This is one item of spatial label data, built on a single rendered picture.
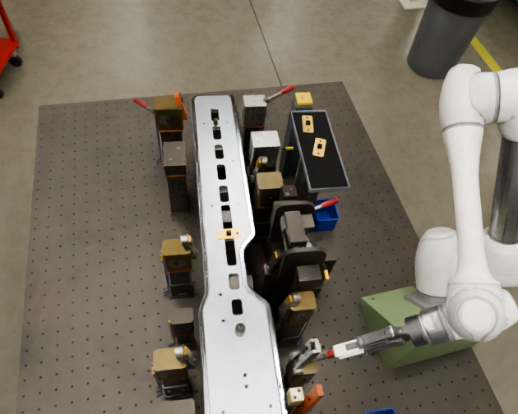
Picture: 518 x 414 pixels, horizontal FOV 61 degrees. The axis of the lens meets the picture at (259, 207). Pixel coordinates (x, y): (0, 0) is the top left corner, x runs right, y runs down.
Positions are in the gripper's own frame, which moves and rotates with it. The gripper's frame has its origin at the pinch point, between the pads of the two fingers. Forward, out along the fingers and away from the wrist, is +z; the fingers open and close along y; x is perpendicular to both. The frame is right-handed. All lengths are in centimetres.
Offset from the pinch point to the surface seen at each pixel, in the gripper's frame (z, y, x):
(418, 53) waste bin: -76, -166, -255
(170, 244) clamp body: 44, 17, -42
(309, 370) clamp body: 12.9, -2.8, 2.1
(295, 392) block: 16.5, 1.2, 7.3
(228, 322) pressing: 32.9, 4.2, -15.9
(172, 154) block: 43, 15, -81
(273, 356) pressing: 22.7, -2.2, -4.4
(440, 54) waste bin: -90, -165, -242
